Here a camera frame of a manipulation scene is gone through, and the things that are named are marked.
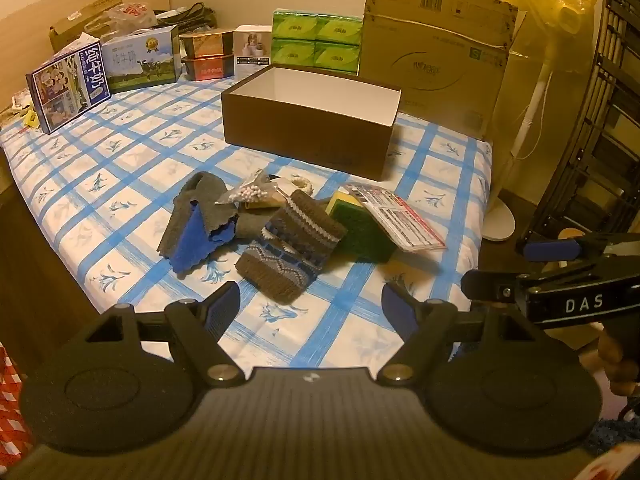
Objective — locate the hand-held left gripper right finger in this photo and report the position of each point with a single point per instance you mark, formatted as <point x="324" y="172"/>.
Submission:
<point x="397" y="310"/>

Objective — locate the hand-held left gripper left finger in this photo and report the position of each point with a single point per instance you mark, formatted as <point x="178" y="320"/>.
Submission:
<point x="224" y="307"/>

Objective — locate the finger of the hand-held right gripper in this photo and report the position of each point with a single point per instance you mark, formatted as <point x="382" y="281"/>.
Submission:
<point x="492" y="285"/>
<point x="547" y="250"/>

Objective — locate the grey and blue cloth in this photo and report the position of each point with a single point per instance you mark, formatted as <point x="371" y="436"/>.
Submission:
<point x="200" y="242"/>

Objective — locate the green and yellow sponge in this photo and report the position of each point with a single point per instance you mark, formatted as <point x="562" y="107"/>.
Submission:
<point x="360" y="235"/>

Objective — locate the clear packet with red label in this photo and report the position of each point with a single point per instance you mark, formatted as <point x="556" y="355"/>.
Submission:
<point x="400" y="220"/>

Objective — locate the brown cardboard box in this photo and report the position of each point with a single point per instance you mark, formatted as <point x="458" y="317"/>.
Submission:
<point x="300" y="135"/>

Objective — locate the person's right hand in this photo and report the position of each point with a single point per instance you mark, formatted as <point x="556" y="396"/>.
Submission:
<point x="617" y="365"/>

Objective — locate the patterned knit sock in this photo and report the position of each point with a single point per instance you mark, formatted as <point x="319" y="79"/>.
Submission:
<point x="290" y="250"/>

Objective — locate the beige stocking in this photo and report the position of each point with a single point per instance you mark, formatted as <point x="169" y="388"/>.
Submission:
<point x="270" y="202"/>

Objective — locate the cotton swab bag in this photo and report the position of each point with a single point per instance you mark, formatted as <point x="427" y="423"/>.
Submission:
<point x="245" y="191"/>

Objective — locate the blue rug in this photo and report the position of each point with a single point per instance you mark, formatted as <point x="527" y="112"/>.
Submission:
<point x="615" y="432"/>

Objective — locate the white hair scrunchie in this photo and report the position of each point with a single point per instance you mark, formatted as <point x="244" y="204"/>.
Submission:
<point x="306" y="188"/>

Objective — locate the black metal rack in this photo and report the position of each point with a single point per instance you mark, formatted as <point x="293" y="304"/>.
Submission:
<point x="610" y="110"/>

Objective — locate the blue checked bed sheet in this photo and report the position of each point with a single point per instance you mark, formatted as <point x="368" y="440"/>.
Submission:
<point x="125" y="160"/>

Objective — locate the large cardboard box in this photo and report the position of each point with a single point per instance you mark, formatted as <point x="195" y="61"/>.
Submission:
<point x="435" y="60"/>

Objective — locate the red checked cloth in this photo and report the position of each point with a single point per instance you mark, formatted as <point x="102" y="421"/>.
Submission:
<point x="10" y="400"/>

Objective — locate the orange gift box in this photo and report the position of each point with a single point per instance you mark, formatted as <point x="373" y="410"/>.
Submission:
<point x="207" y="69"/>
<point x="207" y="44"/>

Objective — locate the green milk carton box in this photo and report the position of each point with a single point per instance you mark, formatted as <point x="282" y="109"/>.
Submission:
<point x="140" y="62"/>

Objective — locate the small white box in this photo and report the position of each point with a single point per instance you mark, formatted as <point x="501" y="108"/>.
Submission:
<point x="252" y="50"/>

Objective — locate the small yellow packet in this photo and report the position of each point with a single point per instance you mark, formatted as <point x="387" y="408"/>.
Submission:
<point x="30" y="117"/>

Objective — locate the blue milk carton box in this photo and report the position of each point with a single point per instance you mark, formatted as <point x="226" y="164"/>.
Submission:
<point x="65" y="85"/>

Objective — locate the green tissue pack bundle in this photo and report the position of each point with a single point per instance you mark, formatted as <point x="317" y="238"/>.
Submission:
<point x="317" y="42"/>

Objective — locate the black bag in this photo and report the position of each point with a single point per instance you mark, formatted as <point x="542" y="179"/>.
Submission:
<point x="190" y="17"/>

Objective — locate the white plastic bag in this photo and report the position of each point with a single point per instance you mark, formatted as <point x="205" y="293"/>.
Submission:
<point x="130" y="17"/>

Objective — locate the flat cardboard box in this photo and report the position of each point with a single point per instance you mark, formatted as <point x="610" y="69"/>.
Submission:
<point x="75" y="20"/>

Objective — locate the wooden bed headboard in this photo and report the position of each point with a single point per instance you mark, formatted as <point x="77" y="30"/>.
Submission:
<point x="60" y="0"/>

